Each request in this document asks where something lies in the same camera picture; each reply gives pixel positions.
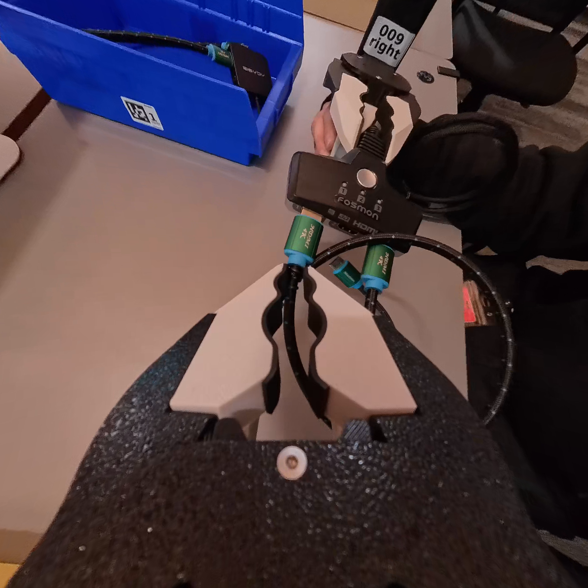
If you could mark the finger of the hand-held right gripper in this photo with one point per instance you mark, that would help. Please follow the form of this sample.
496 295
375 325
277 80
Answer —
399 124
347 115

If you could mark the black office chair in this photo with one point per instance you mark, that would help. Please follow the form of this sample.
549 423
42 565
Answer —
514 59

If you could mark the red object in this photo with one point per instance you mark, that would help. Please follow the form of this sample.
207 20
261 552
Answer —
475 305

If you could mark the small teal usb plug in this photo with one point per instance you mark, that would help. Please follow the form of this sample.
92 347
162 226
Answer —
345 274

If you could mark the black switch box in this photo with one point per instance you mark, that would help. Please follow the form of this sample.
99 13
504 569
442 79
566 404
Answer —
321 183

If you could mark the blue plastic bin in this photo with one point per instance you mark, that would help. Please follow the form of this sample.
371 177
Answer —
138 92

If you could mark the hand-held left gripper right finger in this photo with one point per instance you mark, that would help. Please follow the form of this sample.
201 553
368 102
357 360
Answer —
363 363

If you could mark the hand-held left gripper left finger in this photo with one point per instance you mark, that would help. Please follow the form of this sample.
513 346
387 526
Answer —
216 363

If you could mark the person's right hand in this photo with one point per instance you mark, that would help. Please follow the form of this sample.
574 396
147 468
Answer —
321 131

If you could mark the black adapter box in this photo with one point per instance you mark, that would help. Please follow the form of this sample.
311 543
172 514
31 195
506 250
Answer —
250 69

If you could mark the person's dark clothing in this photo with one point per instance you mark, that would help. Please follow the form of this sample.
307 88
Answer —
542 390

